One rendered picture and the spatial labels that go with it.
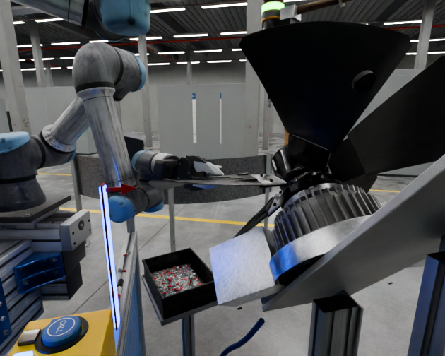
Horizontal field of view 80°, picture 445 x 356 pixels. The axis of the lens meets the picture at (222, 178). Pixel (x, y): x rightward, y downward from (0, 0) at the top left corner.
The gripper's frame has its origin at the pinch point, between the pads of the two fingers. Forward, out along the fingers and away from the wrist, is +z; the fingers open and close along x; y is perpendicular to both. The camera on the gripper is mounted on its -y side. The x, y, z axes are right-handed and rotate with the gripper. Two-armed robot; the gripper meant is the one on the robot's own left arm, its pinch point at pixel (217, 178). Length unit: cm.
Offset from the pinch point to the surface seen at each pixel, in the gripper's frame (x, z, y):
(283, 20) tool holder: -32.6, 14.6, -1.6
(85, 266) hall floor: 115, -190, 53
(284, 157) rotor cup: -6.4, 13.6, 7.3
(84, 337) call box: 14.3, 12.5, -37.1
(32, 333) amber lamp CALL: 14.2, 7.9, -40.9
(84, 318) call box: 14.0, 9.7, -35.9
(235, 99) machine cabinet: -99, -350, 471
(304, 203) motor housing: 1.2, 22.9, -1.3
